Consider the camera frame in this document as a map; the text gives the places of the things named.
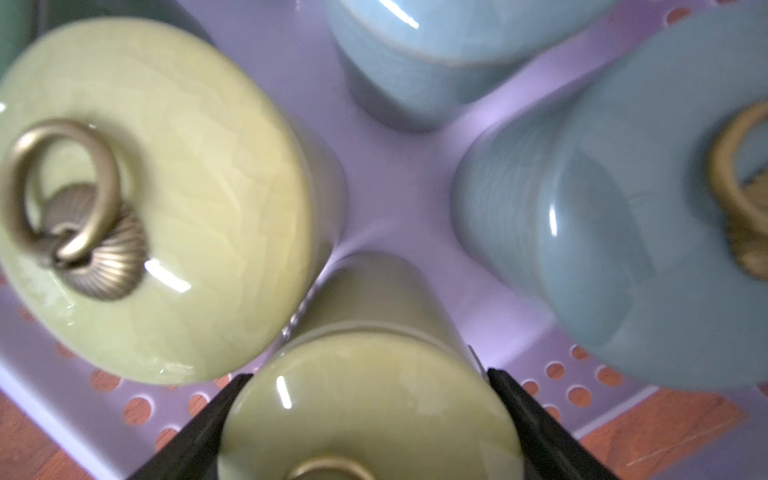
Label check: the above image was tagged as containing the lavender perforated plastic basket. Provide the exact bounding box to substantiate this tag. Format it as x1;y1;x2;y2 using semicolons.
1;1;767;479

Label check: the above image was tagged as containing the blue tea canister back right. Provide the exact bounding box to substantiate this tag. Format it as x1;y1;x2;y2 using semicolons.
451;1;767;390

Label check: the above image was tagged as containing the blue tea canister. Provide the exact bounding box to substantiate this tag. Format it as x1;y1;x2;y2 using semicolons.
324;0;614;131
451;1;767;390

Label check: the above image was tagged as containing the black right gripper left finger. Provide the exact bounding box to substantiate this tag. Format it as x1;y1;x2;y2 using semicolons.
128;373;253;480

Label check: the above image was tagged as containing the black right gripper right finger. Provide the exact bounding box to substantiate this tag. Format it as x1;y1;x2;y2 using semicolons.
487;368;618;480

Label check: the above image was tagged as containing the yellow-green tea canister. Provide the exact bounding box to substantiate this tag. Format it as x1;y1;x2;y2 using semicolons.
217;252;524;479
1;17;347;385

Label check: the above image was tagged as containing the blue tea canister back middle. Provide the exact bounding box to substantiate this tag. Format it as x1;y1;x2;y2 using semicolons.
324;0;614;131

